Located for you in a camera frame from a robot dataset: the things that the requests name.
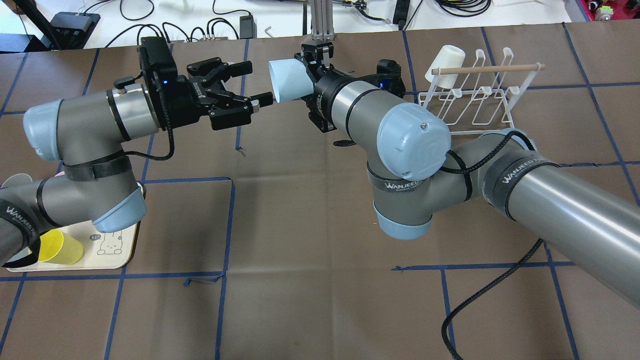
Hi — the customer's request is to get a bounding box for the black power adapter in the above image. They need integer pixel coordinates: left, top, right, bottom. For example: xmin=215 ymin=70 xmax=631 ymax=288
xmin=238 ymin=14 xmax=258 ymax=39

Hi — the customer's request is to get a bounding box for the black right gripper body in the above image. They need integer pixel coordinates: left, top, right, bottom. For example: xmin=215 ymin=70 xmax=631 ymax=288
xmin=300 ymin=42 xmax=350 ymax=133

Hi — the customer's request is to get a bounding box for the light blue ikea cup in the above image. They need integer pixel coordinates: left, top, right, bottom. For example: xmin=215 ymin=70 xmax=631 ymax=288
xmin=269 ymin=58 xmax=314 ymax=104

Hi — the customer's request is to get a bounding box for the white wire cup rack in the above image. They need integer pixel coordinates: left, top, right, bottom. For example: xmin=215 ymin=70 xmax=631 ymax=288
xmin=417 ymin=47 xmax=546 ymax=136

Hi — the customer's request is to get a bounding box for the yellow ikea cup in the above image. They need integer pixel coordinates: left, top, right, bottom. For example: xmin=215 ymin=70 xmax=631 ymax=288
xmin=37 ymin=228 xmax=84 ymax=265

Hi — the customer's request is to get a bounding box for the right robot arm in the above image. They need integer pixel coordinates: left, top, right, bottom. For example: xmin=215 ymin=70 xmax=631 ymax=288
xmin=294 ymin=42 xmax=640 ymax=306

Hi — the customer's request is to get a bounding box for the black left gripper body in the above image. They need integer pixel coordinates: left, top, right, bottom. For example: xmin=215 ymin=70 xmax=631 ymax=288
xmin=138 ymin=36 xmax=253 ymax=131

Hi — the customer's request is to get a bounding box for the grey ikea cup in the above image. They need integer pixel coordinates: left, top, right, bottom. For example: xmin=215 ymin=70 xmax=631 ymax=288
xmin=1 ymin=173 xmax=33 ymax=189

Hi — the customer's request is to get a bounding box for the cream plastic tray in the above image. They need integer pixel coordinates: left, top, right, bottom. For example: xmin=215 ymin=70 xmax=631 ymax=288
xmin=5 ymin=182 xmax=146 ymax=273

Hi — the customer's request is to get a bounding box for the aluminium frame post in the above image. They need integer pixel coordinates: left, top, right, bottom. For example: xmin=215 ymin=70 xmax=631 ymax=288
xmin=310 ymin=0 xmax=335 ymax=41

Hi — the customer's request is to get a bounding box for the white ikea cup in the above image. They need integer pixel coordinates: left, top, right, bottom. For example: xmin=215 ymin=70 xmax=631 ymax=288
xmin=424 ymin=44 xmax=466 ymax=89

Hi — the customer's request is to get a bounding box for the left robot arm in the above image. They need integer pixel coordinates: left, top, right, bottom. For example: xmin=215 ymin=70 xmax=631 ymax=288
xmin=0 ymin=36 xmax=274 ymax=268

